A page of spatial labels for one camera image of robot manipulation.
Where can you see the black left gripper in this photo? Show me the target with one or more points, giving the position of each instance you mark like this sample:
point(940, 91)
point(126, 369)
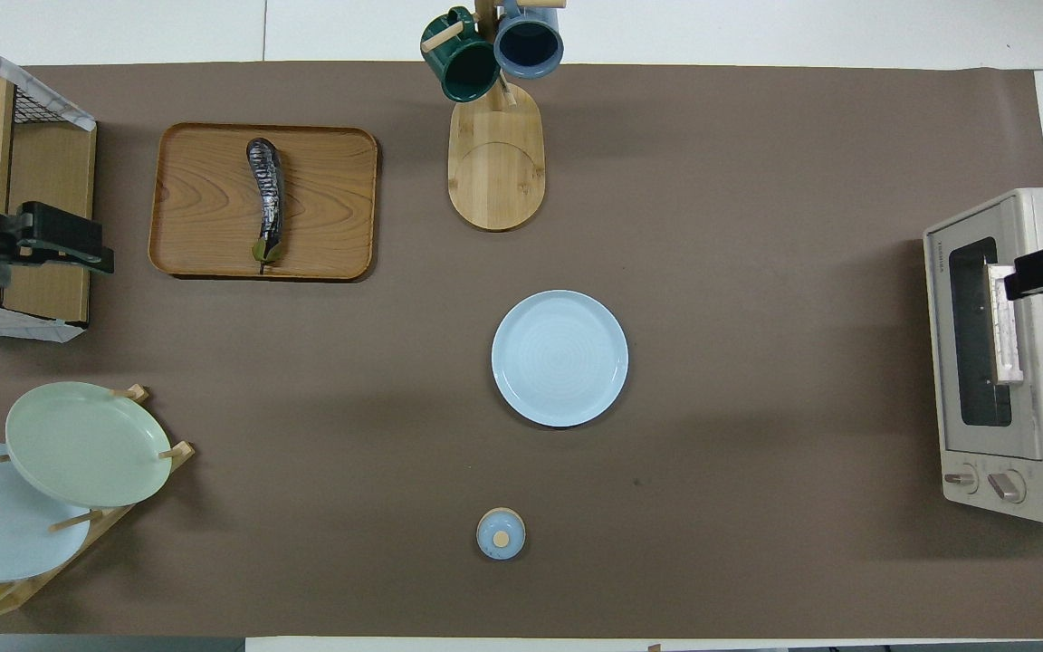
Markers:
point(60, 235)

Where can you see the dark purple eggplant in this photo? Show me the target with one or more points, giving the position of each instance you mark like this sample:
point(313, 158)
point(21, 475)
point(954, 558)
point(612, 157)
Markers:
point(265, 190)

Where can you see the light blue plate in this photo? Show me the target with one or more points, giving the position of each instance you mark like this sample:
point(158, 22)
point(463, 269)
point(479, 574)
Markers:
point(559, 358)

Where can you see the pale green racked plate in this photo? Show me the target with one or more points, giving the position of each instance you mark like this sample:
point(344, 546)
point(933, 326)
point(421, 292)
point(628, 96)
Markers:
point(87, 444)

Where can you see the wooden plate rack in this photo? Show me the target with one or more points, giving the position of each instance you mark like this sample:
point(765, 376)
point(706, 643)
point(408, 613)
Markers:
point(179, 457)

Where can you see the rectangular wooden tray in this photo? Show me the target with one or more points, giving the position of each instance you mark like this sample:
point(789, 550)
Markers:
point(331, 204)

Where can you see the brown table mat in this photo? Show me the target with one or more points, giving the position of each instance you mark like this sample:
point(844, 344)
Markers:
point(712, 226)

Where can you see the wooden mug tree stand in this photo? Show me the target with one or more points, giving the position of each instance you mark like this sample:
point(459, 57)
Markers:
point(496, 181)

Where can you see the dark green ceramic mug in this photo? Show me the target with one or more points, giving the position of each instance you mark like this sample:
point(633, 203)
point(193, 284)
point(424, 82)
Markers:
point(467, 68)

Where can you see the blue ceramic mug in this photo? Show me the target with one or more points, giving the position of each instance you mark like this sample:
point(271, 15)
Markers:
point(529, 45)

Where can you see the small blue lid wooden knob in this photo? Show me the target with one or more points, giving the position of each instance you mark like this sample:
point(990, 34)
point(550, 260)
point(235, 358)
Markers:
point(501, 534)

